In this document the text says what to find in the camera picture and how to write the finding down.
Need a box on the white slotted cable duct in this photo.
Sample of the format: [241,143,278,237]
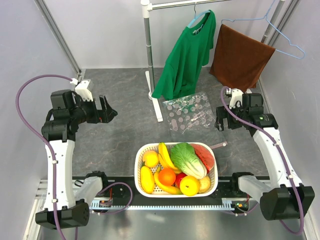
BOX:
[89,200,235,211]

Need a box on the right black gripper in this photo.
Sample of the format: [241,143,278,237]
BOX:
[214,102,249,131]

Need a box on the yellow peach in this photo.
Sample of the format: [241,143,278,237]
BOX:
[142,150,159,168]

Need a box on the watermelon slice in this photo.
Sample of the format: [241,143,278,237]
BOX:
[191,143,215,173]

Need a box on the yellow banana bunch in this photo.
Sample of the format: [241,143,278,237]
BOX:
[158,142,182,174]

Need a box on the yellow mango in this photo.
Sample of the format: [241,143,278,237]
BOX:
[140,166,155,194]

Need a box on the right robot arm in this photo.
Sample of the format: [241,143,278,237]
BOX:
[215,87,315,221]

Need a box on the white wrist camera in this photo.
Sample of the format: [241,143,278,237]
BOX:
[225,88,244,110]
[70,78,94,102]

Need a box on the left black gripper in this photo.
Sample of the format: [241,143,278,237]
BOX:
[69,95,117,125]

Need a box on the orange fruit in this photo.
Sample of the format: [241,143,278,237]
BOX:
[158,168,176,186]

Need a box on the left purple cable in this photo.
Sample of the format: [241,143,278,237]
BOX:
[15,74,78,240]

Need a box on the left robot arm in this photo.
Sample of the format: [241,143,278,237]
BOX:
[35,89,118,230]

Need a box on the teal clothes hanger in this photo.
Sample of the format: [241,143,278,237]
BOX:
[187,1,211,29]

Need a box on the green plastic cabbage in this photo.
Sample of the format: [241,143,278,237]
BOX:
[170,142,207,180]

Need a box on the brown towel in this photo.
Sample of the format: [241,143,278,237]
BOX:
[209,24,276,92]

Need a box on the single yellow banana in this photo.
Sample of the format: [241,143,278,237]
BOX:
[153,166,182,195]

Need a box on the red apple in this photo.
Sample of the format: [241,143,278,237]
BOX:
[175,172,187,188]

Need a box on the clear dotted zip bag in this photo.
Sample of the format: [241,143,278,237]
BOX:
[162,91,227,149]

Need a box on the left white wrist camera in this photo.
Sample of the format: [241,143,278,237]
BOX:
[70,78,94,102]

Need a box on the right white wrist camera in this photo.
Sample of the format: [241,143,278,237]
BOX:
[225,88,244,110]

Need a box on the white perforated basket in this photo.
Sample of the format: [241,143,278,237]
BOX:
[134,143,218,198]

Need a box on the blue wire hanger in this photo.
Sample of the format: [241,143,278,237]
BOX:
[220,0,306,60]

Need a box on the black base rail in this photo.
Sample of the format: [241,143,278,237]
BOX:
[108,176,270,206]

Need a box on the white clothes rack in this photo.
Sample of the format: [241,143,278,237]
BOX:
[140,0,286,123]

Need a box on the green t-shirt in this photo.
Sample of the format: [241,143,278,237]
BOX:
[152,10,217,100]

